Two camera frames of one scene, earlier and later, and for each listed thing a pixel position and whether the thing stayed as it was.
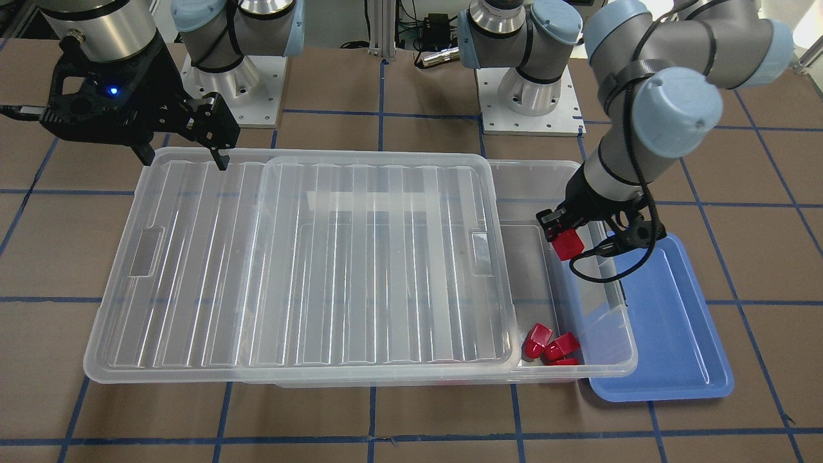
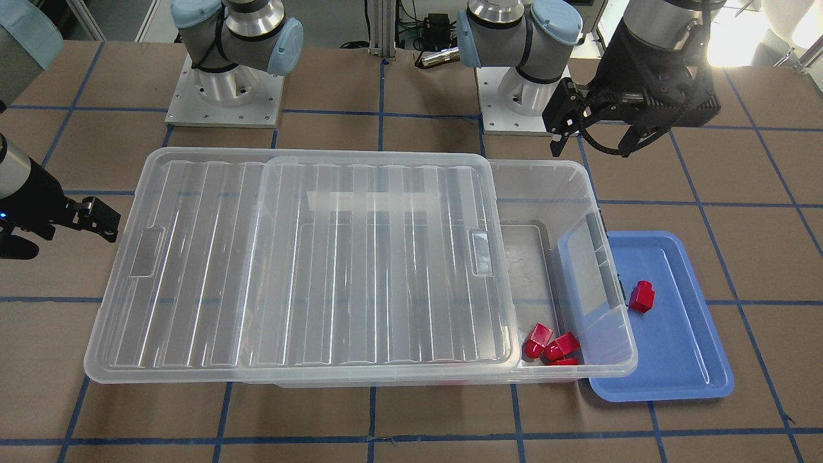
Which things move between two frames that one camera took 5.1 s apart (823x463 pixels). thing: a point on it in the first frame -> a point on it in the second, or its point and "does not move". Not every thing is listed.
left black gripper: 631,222 -> 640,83
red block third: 559,349 does not move
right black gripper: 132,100 -> 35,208
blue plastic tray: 681,354 does not move
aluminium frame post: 382,39 does not move
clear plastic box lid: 299,265 does not move
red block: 568,244 -> 642,296
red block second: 537,341 does not move
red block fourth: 569,361 does not move
